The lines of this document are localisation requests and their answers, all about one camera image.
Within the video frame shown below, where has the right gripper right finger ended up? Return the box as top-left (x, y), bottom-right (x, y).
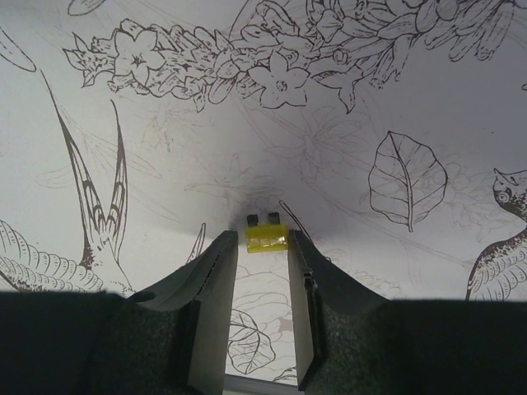
top-left (287, 230), bottom-right (389, 391)

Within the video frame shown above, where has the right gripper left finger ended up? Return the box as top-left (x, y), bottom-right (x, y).
top-left (123, 230), bottom-right (238, 394)

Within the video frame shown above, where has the yellow blade fuse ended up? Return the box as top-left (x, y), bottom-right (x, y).
top-left (245, 211), bottom-right (288, 253)

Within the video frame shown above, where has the floral printed mat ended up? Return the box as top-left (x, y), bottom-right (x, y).
top-left (0, 0), bottom-right (527, 388)

